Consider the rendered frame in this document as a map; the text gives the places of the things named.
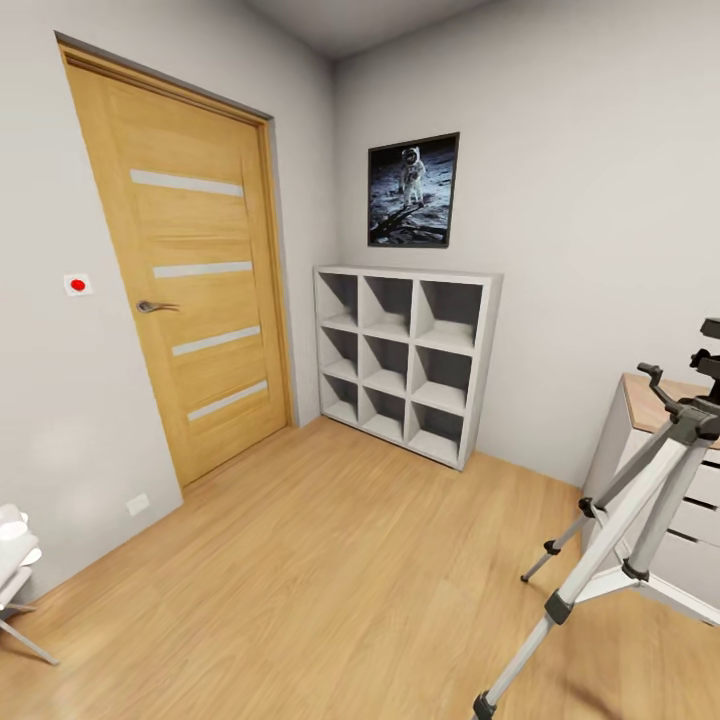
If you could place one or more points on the bookcase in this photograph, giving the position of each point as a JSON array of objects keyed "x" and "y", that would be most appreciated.
[{"x": 414, "y": 386}]

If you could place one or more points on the door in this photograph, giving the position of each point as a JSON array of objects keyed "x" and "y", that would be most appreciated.
[{"x": 186, "y": 186}]

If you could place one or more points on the desk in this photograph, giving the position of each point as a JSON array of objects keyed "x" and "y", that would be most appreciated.
[{"x": 689, "y": 555}]

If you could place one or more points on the electric switch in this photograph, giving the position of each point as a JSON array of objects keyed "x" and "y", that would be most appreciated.
[{"x": 77, "y": 284}]

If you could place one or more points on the wall socket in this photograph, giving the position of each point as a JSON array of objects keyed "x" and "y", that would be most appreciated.
[{"x": 137, "y": 505}]

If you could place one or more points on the painting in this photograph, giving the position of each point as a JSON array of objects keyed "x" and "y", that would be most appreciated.
[{"x": 411, "y": 191}]

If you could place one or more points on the camera tripod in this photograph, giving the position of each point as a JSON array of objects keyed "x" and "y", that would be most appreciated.
[{"x": 671, "y": 459}]

